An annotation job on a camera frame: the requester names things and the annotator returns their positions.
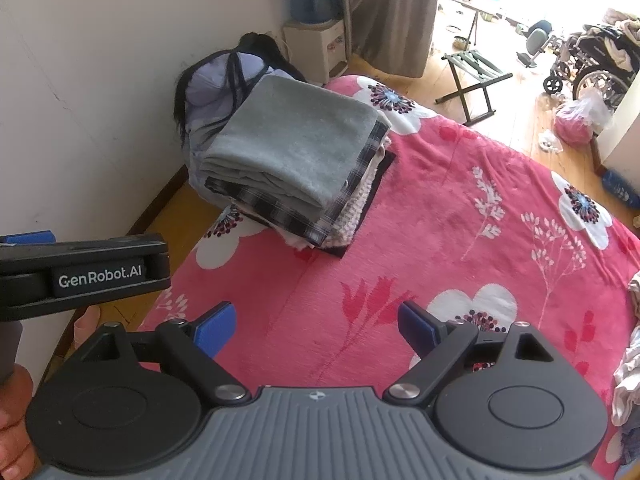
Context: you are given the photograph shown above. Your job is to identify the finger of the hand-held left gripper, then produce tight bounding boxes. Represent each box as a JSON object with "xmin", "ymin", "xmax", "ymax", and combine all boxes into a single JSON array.
[{"xmin": 0, "ymin": 230, "xmax": 56, "ymax": 247}]

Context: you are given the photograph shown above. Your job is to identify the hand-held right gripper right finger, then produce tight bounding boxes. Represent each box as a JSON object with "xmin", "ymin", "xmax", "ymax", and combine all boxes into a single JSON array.
[{"xmin": 384, "ymin": 300, "xmax": 558, "ymax": 406}]

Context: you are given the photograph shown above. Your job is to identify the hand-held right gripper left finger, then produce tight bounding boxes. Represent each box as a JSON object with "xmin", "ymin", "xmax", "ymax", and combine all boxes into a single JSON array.
[{"xmin": 82, "ymin": 301, "xmax": 251, "ymax": 407}]

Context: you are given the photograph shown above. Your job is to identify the grey pants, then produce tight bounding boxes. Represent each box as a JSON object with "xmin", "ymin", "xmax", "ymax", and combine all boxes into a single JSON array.
[{"xmin": 201, "ymin": 75, "xmax": 392, "ymax": 222}]

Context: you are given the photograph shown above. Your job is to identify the person's left hand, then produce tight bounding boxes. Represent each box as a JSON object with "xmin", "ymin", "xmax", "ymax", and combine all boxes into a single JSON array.
[{"xmin": 0, "ymin": 364, "xmax": 40, "ymax": 480}]

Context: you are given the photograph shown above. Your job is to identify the pink slipper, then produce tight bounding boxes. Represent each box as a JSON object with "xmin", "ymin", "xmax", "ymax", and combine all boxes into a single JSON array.
[{"xmin": 74, "ymin": 306, "xmax": 102, "ymax": 347}]

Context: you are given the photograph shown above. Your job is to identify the pink floral blanket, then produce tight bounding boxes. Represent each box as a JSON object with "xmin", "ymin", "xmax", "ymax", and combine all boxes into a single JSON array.
[{"xmin": 135, "ymin": 75, "xmax": 640, "ymax": 480}]

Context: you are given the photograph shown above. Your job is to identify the black white plaid shirt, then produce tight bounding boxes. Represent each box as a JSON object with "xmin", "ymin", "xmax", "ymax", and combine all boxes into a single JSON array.
[{"xmin": 204, "ymin": 120, "xmax": 392, "ymax": 247}]

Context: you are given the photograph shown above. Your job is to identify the beige knit sweater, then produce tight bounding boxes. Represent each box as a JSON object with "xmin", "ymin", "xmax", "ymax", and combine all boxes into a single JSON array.
[{"xmin": 285, "ymin": 145, "xmax": 388, "ymax": 251}]

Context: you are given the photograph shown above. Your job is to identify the black folded garment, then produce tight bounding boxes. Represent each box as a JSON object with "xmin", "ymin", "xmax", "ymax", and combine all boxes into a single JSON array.
[{"xmin": 320, "ymin": 149, "xmax": 399, "ymax": 261}]

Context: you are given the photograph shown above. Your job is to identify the white crumpled garment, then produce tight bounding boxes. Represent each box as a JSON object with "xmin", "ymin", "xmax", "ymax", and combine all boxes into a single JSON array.
[{"xmin": 611, "ymin": 270, "xmax": 640, "ymax": 428}]

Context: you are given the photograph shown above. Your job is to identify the lavender puffer jacket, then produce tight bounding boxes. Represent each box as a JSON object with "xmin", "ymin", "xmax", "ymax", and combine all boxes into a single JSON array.
[{"xmin": 172, "ymin": 32, "xmax": 308, "ymax": 206}]

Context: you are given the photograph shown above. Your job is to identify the blue plastic package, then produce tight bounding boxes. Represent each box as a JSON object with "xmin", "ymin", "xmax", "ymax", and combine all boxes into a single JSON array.
[{"xmin": 601, "ymin": 169, "xmax": 640, "ymax": 197}]

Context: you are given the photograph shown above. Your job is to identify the plastic bag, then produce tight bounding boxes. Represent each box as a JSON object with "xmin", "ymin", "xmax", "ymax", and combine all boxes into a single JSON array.
[{"xmin": 554, "ymin": 86, "xmax": 615, "ymax": 147}]

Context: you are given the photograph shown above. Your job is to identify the folding stool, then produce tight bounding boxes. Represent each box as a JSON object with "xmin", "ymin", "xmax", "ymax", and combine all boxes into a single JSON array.
[{"xmin": 434, "ymin": 49, "xmax": 515, "ymax": 127}]

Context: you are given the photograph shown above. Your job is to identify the white water dispenser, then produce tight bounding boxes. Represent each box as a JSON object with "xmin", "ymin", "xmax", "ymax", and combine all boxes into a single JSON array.
[{"xmin": 281, "ymin": 19, "xmax": 349, "ymax": 87}]

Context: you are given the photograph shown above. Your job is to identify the grey-brown curtain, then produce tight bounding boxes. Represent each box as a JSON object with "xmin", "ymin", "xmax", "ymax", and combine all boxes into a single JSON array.
[{"xmin": 340, "ymin": 0, "xmax": 445, "ymax": 80}]

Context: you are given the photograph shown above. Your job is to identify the small folding table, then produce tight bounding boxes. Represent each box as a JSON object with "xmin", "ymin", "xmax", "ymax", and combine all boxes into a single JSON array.
[{"xmin": 439, "ymin": 0, "xmax": 503, "ymax": 51}]

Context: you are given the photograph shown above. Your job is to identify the black wheelchair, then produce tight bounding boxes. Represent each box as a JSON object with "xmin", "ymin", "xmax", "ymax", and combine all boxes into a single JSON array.
[{"xmin": 544, "ymin": 9, "xmax": 640, "ymax": 102}]

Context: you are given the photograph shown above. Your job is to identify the beige cloth bundle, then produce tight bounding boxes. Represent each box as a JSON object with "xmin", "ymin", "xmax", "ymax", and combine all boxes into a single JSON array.
[{"xmin": 602, "ymin": 7, "xmax": 640, "ymax": 68}]

